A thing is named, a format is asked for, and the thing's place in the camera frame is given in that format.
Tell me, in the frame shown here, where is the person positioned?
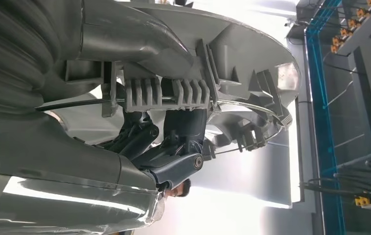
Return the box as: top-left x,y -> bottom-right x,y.
164,178 -> 192,198

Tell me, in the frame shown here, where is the yellow fitting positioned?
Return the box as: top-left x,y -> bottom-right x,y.
355,196 -> 371,208

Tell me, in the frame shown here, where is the blue-framed glass enclosure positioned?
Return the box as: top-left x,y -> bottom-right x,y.
303,0 -> 371,235

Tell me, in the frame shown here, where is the black cable bundle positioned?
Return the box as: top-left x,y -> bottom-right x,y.
301,176 -> 371,196

